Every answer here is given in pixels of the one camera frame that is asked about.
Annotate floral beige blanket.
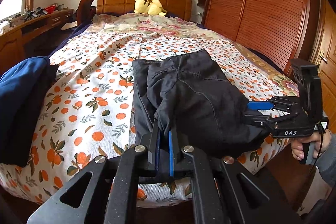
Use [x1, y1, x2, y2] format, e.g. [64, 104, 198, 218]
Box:
[93, 14, 298, 101]

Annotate yellow plush toy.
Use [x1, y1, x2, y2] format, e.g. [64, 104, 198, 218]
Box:
[134, 0, 167, 16]

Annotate grey sleeve forearm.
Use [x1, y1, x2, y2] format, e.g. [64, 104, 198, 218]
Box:
[316, 134, 336, 187]

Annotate wooden louvered wardrobe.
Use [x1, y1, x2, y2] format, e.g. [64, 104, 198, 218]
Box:
[198, 0, 320, 75]

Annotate wooden desk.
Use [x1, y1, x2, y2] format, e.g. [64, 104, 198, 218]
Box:
[0, 9, 74, 75]

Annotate orange print white bedsheet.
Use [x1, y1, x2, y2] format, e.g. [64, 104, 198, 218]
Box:
[0, 28, 300, 209]

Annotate black trousers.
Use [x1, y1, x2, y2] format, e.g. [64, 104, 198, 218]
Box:
[132, 50, 269, 158]

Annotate wooden door with handle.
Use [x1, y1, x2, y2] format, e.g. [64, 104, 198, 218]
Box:
[311, 0, 336, 132]

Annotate person right hand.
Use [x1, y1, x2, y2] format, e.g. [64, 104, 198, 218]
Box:
[290, 129, 333, 161]

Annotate folded blue garment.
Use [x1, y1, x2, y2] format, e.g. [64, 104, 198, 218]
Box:
[0, 56, 58, 167]

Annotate dark wooden chair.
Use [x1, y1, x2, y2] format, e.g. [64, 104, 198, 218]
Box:
[76, 0, 96, 26]

